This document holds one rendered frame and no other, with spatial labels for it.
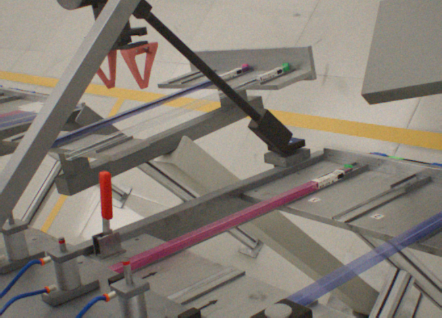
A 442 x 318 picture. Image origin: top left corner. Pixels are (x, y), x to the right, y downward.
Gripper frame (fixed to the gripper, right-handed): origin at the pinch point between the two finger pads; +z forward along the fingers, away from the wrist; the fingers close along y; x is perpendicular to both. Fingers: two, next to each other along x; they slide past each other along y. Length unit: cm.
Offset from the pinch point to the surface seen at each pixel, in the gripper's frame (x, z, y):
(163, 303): -38, 10, 53
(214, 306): -29, 16, 48
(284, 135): -25, -2, 58
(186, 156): 7.8, 15.8, 2.5
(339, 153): 16.3, 16.0, 31.1
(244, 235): 63, 64, -47
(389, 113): 103, 37, -18
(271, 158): 7.7, 14.5, 24.2
